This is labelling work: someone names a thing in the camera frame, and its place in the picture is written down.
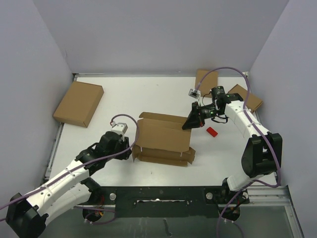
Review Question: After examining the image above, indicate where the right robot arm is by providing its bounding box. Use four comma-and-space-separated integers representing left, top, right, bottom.
182, 86, 282, 203

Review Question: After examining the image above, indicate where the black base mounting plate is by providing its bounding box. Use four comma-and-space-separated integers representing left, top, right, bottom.
81, 186, 250, 221

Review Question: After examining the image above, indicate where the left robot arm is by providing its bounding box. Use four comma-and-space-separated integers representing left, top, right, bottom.
5, 130, 131, 238

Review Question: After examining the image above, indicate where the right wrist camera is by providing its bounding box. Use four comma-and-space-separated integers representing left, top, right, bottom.
188, 89, 201, 105

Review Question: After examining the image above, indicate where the small red block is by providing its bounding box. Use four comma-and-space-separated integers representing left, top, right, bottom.
206, 127, 218, 137

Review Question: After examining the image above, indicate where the upright folded cardboard box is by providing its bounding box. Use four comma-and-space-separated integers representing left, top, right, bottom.
194, 69, 218, 98

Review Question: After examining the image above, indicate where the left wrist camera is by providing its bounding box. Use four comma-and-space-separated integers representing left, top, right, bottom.
111, 122, 128, 137

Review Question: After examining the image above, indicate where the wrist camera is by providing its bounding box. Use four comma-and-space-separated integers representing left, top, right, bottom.
111, 122, 128, 137
188, 89, 201, 105

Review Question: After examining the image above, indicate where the large folded cardboard box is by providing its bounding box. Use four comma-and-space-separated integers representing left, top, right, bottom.
53, 81, 104, 128

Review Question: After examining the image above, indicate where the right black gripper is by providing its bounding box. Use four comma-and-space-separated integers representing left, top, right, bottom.
182, 102, 222, 130

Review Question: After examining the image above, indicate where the brown cardboard box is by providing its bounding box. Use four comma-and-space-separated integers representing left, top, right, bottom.
132, 112, 196, 167

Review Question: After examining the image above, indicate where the aluminium table frame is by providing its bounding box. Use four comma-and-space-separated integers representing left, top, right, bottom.
17, 71, 304, 238

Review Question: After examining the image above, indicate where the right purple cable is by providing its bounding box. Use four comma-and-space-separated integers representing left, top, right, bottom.
195, 66, 282, 238

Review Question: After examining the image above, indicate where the small folded cardboard box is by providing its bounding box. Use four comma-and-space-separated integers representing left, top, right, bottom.
228, 84, 263, 113

